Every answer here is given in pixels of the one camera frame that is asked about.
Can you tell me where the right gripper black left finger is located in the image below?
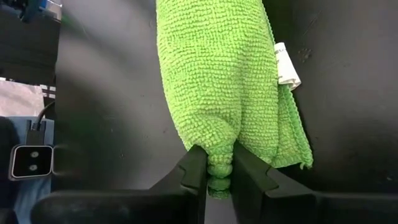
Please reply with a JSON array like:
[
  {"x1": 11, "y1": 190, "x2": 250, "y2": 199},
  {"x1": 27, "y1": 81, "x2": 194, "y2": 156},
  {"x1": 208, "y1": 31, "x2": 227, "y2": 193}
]
[{"x1": 30, "y1": 144, "x2": 208, "y2": 224}]

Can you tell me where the green microfibre towel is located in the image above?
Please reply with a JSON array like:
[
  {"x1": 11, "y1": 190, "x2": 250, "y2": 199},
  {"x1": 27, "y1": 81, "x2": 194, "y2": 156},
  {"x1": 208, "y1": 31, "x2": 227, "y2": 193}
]
[{"x1": 155, "y1": 0, "x2": 315, "y2": 200}]

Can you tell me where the black camera cable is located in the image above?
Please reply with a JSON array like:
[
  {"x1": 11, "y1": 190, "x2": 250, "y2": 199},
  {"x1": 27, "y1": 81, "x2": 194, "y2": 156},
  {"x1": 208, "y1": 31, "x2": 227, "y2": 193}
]
[{"x1": 24, "y1": 100, "x2": 56, "y2": 147}]

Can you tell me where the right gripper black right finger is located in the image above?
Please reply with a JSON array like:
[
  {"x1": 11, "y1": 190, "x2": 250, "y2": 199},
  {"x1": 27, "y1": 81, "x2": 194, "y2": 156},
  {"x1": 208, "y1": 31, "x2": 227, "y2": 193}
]
[{"x1": 231, "y1": 141, "x2": 398, "y2": 224}]

